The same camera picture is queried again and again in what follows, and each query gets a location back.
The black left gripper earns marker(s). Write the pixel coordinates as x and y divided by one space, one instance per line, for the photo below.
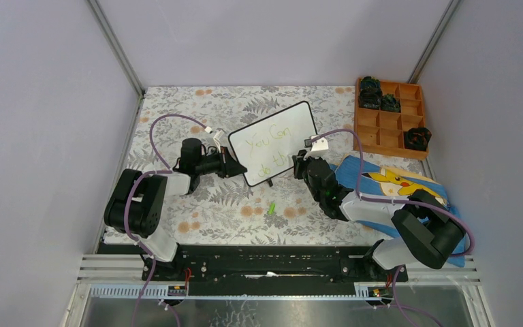
229 167

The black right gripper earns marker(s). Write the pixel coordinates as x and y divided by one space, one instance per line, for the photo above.
299 163

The small black-framed whiteboard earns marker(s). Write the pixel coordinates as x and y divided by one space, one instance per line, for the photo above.
266 147

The green marker cap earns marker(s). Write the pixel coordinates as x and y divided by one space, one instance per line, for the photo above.
271 208

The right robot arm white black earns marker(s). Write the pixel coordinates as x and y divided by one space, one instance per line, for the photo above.
416 219

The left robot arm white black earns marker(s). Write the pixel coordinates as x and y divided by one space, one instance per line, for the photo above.
136 203

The floral patterned table mat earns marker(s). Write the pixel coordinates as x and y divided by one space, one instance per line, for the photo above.
226 211

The blue yellow cartoon cloth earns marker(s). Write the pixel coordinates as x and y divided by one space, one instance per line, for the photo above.
413 211

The orange wooden compartment tray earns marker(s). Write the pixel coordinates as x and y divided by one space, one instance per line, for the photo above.
382 132

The black object tray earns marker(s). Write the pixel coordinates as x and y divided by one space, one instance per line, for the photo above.
417 138
390 103
370 98
368 82

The black object tray middle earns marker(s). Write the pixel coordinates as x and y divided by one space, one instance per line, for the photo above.
390 103

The black object tray top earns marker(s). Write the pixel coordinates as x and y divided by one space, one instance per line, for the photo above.
368 82

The black object tray right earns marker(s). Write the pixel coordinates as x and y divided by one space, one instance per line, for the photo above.
417 138

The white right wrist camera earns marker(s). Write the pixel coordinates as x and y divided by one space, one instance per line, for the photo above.
315 147

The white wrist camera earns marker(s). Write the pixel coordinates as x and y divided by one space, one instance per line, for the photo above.
216 137
315 147

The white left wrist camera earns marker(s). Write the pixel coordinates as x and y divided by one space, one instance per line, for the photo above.
216 137

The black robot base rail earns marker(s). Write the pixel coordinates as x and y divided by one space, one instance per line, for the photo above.
212 270

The left aluminium frame post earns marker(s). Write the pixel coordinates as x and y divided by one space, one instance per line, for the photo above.
118 51

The aluminium frame post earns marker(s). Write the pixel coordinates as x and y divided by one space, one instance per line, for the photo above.
118 51
441 27

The right aluminium frame post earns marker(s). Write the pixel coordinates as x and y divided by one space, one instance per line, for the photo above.
441 27

